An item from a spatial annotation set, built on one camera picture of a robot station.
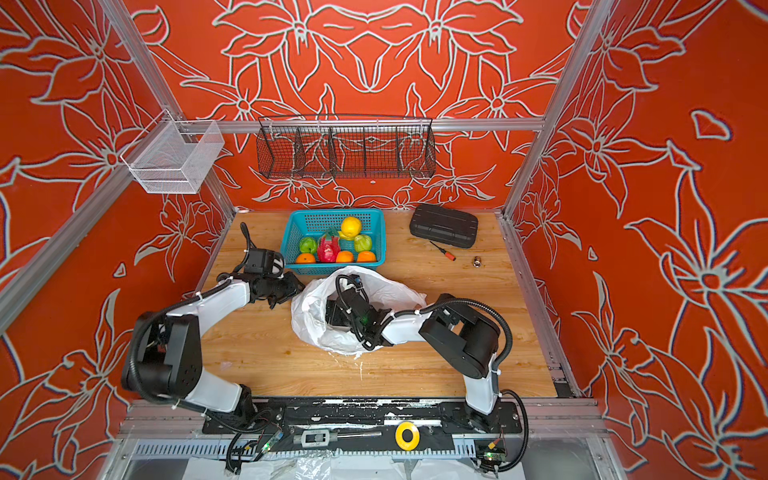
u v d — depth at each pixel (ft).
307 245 3.32
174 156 3.03
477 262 3.36
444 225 3.50
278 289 2.60
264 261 2.43
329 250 3.20
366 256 3.28
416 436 2.28
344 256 3.20
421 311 1.74
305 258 3.24
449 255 3.49
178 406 1.62
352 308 2.20
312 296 2.59
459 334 1.62
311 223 3.62
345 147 3.23
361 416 2.43
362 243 3.38
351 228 3.42
